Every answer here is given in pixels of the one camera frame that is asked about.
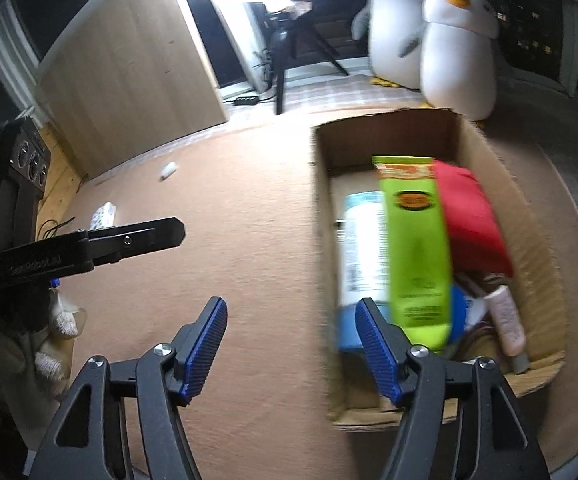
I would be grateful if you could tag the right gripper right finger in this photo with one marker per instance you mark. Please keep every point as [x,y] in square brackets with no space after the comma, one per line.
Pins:
[385,346]

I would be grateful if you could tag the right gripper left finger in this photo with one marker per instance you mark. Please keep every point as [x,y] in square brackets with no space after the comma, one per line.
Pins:
[196,345]

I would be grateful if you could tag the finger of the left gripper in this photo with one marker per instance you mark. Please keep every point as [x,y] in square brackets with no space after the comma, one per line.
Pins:
[111,245]

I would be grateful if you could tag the white patterned tissue pack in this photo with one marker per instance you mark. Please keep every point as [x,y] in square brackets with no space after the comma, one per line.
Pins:
[103,217]

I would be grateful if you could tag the green hand cream tube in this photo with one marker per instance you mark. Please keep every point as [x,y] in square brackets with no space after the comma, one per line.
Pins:
[420,264]

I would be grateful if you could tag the white blue bottle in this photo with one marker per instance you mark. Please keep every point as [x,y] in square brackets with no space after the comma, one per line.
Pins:
[364,268]

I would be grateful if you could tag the small white cylinder cap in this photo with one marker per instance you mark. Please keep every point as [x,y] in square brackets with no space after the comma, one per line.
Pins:
[168,170]

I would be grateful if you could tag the pink cosmetic tube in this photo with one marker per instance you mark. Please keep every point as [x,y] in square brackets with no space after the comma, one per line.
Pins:
[506,319]

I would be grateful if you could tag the red cloth item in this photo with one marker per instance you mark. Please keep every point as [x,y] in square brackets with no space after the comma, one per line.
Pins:
[475,239]

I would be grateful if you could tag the wooden headboard panel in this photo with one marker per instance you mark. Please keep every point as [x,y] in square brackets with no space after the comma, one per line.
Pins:
[126,76]

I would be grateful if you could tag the black power strip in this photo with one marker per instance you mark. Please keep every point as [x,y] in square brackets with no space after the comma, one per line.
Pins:
[246,100]

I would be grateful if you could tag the small penguin plush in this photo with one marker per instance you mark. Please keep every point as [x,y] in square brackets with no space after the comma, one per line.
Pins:
[456,45]

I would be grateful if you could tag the large penguin plush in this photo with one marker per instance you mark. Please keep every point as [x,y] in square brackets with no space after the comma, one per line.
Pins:
[386,24]

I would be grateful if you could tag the black camera tripod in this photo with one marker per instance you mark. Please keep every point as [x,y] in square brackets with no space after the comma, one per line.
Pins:
[284,33]

